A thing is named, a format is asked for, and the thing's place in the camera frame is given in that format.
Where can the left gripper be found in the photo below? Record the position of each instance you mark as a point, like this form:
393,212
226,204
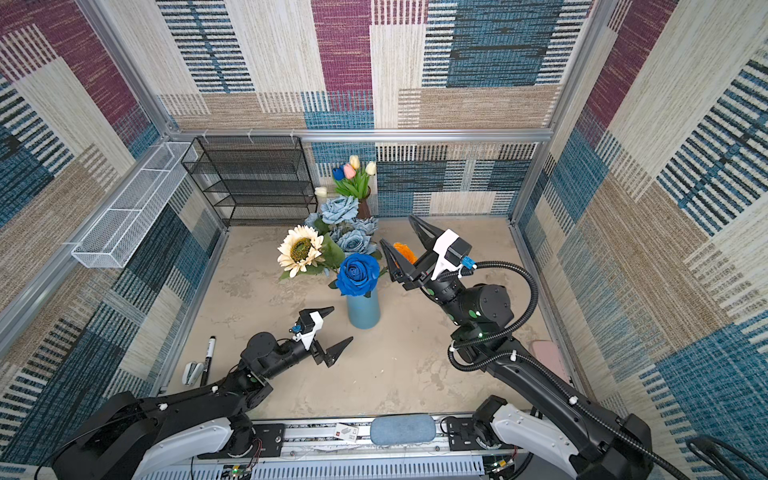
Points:
330,355

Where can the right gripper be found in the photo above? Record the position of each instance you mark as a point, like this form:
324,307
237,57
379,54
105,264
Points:
406,274

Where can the orange marigold stem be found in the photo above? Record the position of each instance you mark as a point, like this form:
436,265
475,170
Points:
406,252

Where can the teal ceramic vase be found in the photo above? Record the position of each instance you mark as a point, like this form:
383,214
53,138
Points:
364,311

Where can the blue round object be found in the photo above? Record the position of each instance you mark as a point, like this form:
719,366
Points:
358,275

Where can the red glass vase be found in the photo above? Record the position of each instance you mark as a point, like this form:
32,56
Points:
364,211

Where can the cream flower stem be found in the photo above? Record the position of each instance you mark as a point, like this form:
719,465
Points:
304,251

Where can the blue hydrangea bunch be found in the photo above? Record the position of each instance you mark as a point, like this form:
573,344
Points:
338,218

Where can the pink tulip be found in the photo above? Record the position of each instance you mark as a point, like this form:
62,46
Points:
349,181

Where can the blue tulip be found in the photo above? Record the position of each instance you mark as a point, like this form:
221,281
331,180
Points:
338,173

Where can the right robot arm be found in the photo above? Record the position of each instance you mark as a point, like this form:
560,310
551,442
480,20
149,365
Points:
569,431

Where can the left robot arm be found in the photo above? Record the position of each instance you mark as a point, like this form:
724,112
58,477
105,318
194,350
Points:
128,437

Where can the white label tag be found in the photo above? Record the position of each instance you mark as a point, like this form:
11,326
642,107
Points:
346,433

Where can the blue-grey sponge pad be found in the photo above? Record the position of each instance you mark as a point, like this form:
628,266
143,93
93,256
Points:
402,429

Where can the black marker pen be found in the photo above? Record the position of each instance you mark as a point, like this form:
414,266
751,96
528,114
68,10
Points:
208,361

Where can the white stapler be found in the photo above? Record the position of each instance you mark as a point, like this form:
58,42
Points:
192,372

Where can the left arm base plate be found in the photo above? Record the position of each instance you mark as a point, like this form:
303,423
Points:
264,440

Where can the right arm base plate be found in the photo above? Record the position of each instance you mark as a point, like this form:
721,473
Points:
462,435

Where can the black wire shelf rack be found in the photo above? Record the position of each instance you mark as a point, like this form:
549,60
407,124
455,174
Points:
253,180

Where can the white wire mesh basket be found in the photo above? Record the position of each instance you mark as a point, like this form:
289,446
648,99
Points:
116,235

